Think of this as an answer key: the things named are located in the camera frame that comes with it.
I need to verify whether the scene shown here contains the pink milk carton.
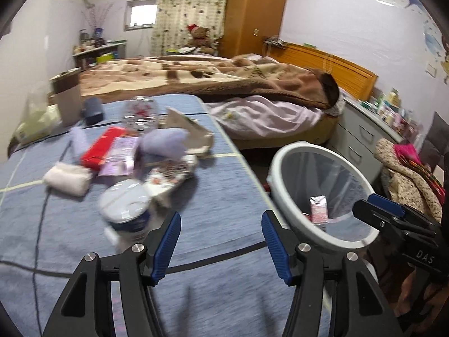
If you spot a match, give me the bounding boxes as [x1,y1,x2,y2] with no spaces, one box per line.
[310,195,329,231]

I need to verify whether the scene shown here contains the white blue yogurt cup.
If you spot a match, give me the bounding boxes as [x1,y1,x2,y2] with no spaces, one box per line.
[98,179,152,252]

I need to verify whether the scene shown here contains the white towel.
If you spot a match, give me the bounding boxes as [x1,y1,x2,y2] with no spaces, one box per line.
[43,162,93,197]

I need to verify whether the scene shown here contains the printed paper cup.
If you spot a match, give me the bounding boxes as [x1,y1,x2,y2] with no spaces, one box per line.
[144,154,198,208]

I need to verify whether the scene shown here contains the lilac ribbed foam sheet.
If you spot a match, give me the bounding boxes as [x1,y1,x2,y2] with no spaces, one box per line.
[139,128,189,161]

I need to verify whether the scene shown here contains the clear plastic cola bottle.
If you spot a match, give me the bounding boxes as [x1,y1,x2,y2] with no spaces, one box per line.
[121,96,159,135]

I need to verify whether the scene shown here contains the white paper bag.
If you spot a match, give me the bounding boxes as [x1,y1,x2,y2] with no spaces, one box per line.
[159,106,215,158]

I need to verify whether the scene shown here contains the white round trash bin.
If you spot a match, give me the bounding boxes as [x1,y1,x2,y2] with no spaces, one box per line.
[267,142,379,252]

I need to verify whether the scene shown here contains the floral clothes pile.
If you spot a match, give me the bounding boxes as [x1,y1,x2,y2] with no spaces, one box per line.
[374,138,443,223]

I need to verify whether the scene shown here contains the grey drawer dresser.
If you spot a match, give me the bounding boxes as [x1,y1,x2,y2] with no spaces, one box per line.
[326,95,403,183]

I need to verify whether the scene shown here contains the orange wooden headboard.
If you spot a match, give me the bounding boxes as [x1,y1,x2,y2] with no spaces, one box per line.
[268,44,377,101]

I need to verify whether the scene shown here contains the blue striped table cloth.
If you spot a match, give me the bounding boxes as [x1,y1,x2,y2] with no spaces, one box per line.
[1,94,294,336]

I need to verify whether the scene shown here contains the red flat box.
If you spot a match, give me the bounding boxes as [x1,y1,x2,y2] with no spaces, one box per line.
[81,126,126,172]

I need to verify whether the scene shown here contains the pink snack wrapper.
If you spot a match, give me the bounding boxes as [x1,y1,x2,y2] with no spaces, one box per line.
[98,136,139,177]

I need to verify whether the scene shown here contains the pink bed sheet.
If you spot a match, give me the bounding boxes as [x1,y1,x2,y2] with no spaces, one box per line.
[206,95,345,140]

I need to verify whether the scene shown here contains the brown patterned blanket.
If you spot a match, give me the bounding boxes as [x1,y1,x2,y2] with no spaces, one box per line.
[80,56,340,110]

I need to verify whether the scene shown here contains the tissue pack in plastic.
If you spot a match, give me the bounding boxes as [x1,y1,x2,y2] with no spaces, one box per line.
[14,82,61,145]

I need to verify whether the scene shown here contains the dark blue small box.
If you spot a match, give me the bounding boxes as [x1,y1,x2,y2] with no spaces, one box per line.
[82,97,104,126]

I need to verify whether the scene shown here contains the orange wooden wardrobe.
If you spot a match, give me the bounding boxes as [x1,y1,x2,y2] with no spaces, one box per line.
[218,0,286,58]

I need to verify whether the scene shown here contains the brown teddy bear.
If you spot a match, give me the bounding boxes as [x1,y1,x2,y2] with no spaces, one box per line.
[186,24,215,56]

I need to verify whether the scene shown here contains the cluttered side shelf desk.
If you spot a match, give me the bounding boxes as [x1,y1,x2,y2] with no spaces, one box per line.
[72,28,127,69]

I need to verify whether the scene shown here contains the patterned window curtain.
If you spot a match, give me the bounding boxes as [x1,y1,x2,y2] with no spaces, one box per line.
[151,0,227,56]

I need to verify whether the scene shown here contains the black cable on table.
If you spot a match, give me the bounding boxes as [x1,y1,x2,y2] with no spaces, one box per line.
[0,140,267,337]

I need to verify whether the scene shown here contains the small wall window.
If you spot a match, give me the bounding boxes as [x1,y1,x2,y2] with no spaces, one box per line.
[124,0,157,31]

